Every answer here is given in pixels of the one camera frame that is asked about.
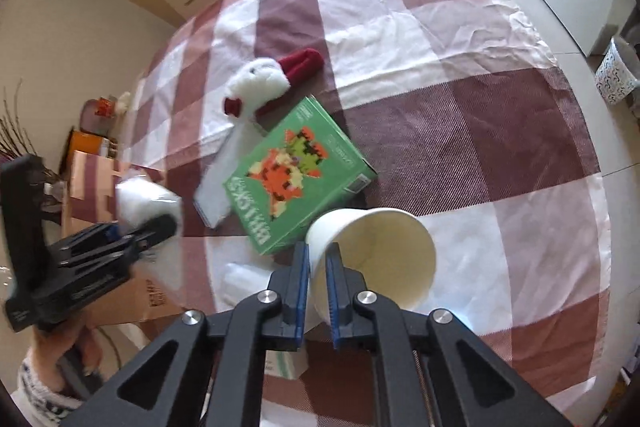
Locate green brick toy box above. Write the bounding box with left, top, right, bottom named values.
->
left=221, top=96, right=377, bottom=256

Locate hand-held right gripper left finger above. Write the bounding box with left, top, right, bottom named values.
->
left=60, top=241, right=311, bottom=427

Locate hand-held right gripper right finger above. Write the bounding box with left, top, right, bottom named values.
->
left=324, top=242, right=576, bottom=427

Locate small white green box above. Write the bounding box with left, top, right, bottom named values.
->
left=262, top=349, right=310, bottom=380

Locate white plush toy red scarf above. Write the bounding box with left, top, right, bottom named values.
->
left=192, top=48, right=326, bottom=229

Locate beige paper cup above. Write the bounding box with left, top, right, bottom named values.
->
left=305, top=207, right=437, bottom=329

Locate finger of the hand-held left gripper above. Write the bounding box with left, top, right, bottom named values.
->
left=59, top=222, right=121, bottom=258
left=59, top=213, right=179, bottom=277

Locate white fluffy plush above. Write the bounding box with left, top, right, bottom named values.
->
left=115, top=178, right=182, bottom=239

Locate dried branch bouquet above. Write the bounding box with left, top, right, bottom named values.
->
left=0, top=79, right=41, bottom=160

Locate person's left hand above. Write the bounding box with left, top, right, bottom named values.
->
left=29, top=318, right=104, bottom=389

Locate brown cardboard box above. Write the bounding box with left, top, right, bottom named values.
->
left=62, top=150, right=190, bottom=324

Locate white patterned waste basket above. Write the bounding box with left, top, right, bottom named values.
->
left=594, top=37, right=640, bottom=106

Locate orange cup black lid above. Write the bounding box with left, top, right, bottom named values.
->
left=67, top=129, right=116, bottom=154

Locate red white checkered tablecloth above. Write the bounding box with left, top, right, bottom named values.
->
left=117, top=0, right=613, bottom=427

